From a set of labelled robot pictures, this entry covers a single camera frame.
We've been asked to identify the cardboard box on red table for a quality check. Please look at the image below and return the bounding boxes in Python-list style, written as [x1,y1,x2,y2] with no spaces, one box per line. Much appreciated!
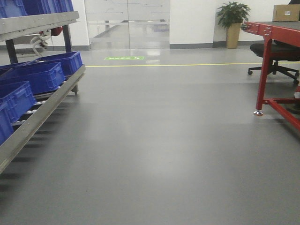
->
[272,4,300,22]

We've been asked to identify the blue crate far lower shelf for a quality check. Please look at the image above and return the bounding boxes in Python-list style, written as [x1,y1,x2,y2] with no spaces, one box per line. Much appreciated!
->
[28,52,83,77]

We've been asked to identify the blue crate shelf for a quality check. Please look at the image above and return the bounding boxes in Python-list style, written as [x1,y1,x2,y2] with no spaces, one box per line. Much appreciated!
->
[0,0,74,19]
[0,62,66,95]
[28,52,83,77]
[0,81,36,143]

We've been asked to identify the glass door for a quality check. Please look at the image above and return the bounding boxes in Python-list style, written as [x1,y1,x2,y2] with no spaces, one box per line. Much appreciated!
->
[84,0,171,50]

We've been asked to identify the blue crate middle lower shelf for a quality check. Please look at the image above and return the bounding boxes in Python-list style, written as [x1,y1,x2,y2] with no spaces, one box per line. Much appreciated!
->
[0,62,66,95]

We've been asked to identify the tan square planter pot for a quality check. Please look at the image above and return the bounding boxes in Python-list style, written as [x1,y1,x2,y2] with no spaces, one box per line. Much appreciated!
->
[226,23,241,49]

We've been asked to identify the grey metal roller rack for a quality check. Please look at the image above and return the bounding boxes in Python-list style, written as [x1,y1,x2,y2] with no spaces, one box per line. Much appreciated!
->
[0,11,87,174]

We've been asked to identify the green potted plant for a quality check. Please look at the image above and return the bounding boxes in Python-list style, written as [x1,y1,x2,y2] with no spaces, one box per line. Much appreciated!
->
[216,1,251,29]

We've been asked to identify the blue crate near lower shelf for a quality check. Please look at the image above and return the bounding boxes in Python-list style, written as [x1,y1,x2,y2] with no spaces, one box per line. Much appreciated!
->
[0,81,36,143]

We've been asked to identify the red metal conveyor table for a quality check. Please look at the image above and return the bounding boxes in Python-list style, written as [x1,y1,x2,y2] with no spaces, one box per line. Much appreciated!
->
[241,21,300,130]

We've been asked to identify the black office chair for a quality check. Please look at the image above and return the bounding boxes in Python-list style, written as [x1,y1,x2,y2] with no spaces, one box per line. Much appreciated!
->
[247,44,300,84]

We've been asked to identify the blue crate upper shelf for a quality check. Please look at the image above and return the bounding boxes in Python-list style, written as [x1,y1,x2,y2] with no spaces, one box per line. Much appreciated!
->
[0,0,74,19]

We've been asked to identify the white coiled hose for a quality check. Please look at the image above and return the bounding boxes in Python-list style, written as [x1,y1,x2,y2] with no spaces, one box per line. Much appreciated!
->
[30,30,51,56]

